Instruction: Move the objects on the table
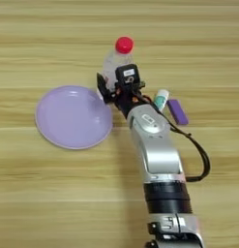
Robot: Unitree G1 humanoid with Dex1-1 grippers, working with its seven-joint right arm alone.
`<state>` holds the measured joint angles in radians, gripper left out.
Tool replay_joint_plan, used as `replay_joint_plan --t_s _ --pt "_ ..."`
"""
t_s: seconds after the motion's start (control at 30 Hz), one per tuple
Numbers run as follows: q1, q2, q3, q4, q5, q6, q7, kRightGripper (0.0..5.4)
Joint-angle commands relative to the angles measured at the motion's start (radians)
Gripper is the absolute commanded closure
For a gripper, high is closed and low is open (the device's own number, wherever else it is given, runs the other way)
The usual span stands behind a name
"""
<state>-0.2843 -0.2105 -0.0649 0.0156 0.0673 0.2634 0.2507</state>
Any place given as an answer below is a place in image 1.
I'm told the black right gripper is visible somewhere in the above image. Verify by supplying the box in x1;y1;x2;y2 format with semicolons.
96;73;152;119

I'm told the clear bottle with red cap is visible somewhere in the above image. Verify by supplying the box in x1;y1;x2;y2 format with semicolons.
101;36;135;98

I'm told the white and teal glue stick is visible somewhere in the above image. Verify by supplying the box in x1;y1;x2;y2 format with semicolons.
153;89;170;112

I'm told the purple rectangular block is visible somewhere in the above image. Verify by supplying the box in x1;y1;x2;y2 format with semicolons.
165;99;190;126

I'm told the small black box white label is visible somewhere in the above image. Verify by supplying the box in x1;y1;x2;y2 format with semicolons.
115;63;140;85

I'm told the lilac round plastic plate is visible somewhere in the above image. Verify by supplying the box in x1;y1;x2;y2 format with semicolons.
34;84;114;150

